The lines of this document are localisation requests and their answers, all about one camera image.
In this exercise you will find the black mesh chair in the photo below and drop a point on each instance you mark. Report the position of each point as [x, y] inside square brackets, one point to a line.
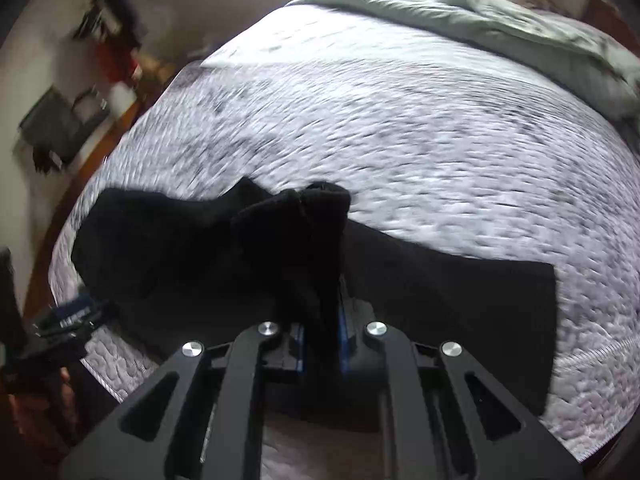
[57, 122]

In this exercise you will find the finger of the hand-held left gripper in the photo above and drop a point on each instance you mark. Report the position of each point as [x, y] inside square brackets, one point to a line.
[77, 315]

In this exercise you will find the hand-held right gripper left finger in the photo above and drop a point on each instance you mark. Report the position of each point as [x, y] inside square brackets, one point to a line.
[235, 385]

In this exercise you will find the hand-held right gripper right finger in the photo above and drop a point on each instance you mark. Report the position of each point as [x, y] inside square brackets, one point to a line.
[400, 385]

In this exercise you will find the black pants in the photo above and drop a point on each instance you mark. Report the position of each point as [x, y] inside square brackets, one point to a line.
[200, 260]

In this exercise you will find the quilted grey bed cover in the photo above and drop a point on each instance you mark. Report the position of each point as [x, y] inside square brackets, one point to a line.
[425, 160]

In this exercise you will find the black hanging garment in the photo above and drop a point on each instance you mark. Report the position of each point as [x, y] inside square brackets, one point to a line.
[122, 7]

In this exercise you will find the red hanging garment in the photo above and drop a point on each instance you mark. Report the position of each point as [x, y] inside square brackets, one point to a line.
[116, 62]

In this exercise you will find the wooden bed headboard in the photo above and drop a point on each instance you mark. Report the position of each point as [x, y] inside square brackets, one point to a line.
[607, 22]

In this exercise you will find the light grey duvet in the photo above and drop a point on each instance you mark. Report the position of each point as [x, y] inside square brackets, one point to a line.
[475, 25]

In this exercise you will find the wooden coat rack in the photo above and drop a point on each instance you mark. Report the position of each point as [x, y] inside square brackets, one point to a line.
[100, 10]

